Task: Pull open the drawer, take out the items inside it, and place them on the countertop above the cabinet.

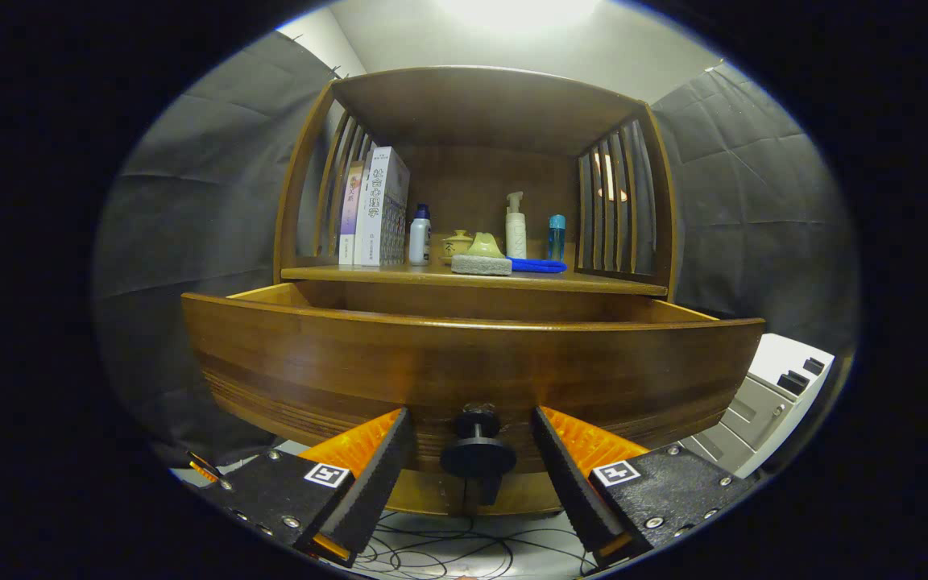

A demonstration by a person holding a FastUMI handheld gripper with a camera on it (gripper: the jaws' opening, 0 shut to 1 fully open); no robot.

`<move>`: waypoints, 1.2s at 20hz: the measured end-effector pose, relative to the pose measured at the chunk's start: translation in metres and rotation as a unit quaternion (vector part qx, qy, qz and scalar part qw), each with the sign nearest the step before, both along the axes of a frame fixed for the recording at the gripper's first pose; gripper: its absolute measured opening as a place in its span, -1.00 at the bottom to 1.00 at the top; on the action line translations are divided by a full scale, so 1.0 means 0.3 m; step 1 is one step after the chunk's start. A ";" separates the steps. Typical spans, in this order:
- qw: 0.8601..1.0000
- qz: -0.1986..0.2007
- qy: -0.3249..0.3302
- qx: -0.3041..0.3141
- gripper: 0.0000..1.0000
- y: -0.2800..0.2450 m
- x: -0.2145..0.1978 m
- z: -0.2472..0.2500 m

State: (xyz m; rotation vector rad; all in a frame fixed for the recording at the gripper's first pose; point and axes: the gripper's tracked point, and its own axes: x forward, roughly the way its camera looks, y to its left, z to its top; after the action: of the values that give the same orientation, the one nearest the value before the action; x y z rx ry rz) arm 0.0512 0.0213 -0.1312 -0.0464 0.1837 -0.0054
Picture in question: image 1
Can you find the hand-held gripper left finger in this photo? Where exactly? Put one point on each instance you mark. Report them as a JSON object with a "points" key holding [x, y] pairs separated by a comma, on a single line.
{"points": [[379, 463]]}

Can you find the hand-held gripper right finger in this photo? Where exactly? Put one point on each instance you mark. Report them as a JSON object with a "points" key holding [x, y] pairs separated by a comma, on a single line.
{"points": [[569, 467]]}

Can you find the black drawer knob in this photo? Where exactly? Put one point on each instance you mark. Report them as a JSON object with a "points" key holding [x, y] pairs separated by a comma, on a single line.
{"points": [[478, 457]]}

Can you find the brown wooden drawer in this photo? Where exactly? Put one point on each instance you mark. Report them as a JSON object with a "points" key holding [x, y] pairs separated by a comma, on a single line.
{"points": [[335, 362]]}

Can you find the wooden countertop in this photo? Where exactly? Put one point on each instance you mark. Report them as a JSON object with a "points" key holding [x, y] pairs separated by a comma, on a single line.
{"points": [[416, 271]]}

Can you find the brown wooden cabinet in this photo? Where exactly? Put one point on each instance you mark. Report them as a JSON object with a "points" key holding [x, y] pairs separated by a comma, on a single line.
{"points": [[480, 105]]}

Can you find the orange black tool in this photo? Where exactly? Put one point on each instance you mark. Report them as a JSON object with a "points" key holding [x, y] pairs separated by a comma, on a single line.
{"points": [[202, 469]]}

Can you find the blue folded cloth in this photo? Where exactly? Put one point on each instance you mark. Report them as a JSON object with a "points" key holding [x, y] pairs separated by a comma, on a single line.
{"points": [[540, 265]]}

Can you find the white bottle blue cap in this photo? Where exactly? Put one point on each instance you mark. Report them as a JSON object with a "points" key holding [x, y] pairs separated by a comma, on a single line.
{"points": [[420, 242]]}

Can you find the clear blue bottle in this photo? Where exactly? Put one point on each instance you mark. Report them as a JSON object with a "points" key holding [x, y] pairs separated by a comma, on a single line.
{"points": [[556, 242]]}

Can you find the yellow lidded ceramic teacup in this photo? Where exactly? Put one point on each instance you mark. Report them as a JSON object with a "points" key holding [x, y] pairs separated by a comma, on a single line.
{"points": [[456, 244]]}

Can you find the white pump bottle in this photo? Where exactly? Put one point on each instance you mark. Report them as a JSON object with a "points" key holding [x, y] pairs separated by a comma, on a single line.
{"points": [[516, 238]]}

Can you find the white plastic machine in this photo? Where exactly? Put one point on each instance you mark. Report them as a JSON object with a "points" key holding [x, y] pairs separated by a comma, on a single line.
{"points": [[786, 354]]}

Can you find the thin purple book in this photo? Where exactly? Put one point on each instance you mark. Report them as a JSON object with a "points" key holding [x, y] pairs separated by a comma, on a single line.
{"points": [[349, 217]]}

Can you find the thick white book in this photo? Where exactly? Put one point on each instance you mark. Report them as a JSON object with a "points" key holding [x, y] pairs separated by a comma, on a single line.
{"points": [[379, 209]]}

